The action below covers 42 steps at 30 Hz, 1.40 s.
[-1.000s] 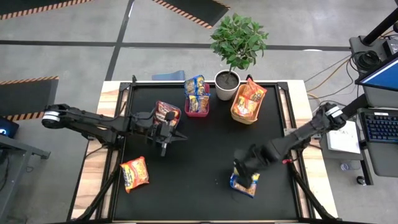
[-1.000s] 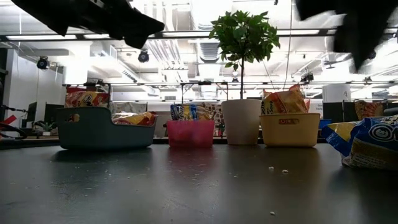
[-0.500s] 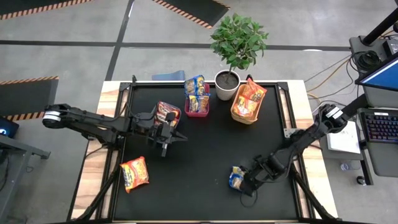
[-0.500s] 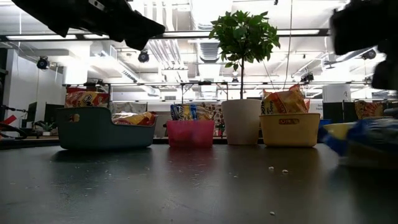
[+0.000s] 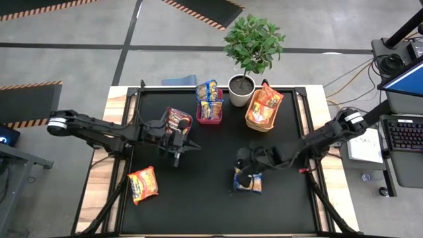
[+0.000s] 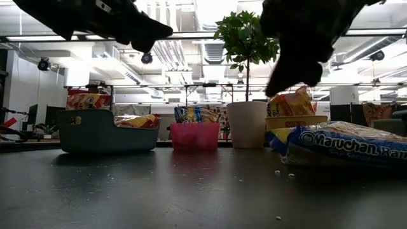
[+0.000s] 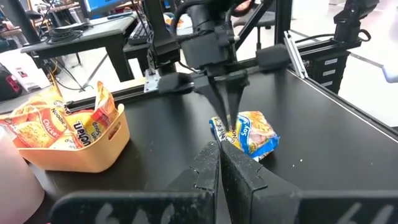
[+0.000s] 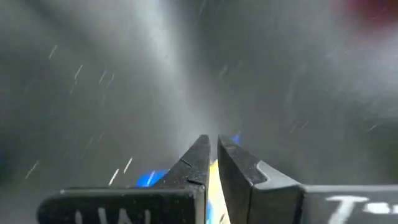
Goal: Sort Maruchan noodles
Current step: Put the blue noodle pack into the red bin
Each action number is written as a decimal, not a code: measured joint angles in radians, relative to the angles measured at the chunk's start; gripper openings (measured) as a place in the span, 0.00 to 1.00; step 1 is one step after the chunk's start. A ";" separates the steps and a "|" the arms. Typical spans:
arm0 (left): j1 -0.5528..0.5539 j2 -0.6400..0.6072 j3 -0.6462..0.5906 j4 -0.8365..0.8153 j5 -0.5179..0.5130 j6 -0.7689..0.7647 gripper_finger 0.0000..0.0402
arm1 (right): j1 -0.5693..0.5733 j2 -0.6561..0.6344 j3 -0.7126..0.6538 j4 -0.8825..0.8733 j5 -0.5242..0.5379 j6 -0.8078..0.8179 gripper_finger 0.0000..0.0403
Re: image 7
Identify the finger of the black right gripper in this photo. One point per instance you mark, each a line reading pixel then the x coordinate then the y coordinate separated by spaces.
pixel 216 96
pixel 237 99

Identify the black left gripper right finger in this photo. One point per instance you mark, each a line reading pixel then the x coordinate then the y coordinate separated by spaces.
pixel 248 186

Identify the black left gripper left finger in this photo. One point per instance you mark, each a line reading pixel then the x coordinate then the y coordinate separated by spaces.
pixel 199 180

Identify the blue Maruchan noodle pack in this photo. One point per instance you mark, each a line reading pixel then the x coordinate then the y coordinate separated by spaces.
pixel 258 137

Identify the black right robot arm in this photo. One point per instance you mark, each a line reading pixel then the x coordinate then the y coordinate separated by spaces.
pixel 161 40

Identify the black foam pad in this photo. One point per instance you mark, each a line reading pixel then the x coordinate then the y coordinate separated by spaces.
pixel 272 56

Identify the grey office chair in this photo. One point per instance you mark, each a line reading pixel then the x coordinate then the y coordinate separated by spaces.
pixel 264 19

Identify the black backlit keyboard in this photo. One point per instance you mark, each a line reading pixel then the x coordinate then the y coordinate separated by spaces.
pixel 140 31

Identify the silver aluminium bar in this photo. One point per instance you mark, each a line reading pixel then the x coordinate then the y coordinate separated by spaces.
pixel 295 56

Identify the black table mat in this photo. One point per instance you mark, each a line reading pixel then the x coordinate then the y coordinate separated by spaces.
pixel 311 140

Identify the black drawer cabinet white labels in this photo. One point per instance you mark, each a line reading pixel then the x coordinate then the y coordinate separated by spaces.
pixel 326 71

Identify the orange plastic basket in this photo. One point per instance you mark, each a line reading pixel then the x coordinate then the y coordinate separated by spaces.
pixel 93 155

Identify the computer monitor blue screen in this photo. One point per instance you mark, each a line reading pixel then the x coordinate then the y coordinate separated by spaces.
pixel 99 4

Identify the black mounted device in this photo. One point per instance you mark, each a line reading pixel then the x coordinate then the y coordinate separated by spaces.
pixel 351 21

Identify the light blue object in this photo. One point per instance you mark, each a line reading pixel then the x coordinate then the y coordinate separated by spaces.
pixel 391 71

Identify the white box red label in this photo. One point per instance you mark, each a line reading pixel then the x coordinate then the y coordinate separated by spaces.
pixel 23 70

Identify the black pole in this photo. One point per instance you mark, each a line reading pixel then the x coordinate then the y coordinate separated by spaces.
pixel 18 18

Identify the white metal bracket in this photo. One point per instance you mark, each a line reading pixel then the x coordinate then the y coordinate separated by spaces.
pixel 152 81

